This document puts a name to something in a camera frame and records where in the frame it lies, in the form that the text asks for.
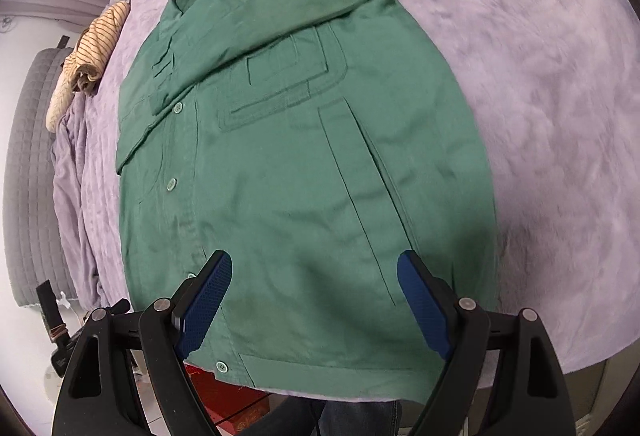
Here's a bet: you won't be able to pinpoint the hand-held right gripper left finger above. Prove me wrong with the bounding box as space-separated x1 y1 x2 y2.
51 249 234 436

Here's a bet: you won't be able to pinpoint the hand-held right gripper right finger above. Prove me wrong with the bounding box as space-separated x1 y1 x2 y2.
396 249 577 436

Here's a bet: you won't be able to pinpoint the green work jacket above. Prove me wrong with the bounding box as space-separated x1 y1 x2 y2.
115 0 501 404

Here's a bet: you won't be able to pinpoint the red box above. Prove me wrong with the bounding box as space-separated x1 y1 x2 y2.
182 363 273 436

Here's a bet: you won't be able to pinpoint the person's legs in jeans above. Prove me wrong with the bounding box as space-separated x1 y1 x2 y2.
272 397 403 436

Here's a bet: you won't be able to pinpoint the beige cabinet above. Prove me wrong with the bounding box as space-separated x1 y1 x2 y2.
565 356 632 436

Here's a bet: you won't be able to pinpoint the purple plush blanket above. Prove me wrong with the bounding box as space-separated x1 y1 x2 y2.
50 0 640 404

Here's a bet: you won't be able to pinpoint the cream striped garment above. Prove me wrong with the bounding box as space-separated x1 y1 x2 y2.
46 1 132 133

